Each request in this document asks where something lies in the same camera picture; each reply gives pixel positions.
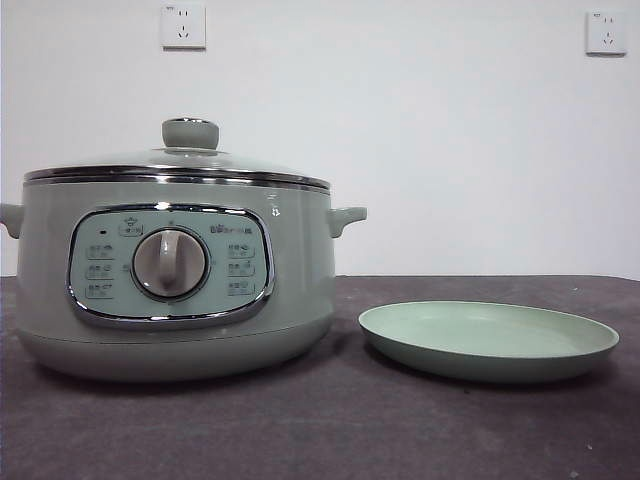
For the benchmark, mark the glass lid with green knob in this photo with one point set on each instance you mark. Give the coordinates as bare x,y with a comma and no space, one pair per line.
190,134

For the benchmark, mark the pale green electric steamer pot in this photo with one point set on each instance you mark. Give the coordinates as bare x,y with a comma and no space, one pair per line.
300,250

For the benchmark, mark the pale green round plate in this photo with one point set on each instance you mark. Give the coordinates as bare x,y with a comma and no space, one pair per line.
480,330

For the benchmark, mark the white wall socket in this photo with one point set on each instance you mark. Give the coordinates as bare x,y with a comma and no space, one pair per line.
183,27
606,33

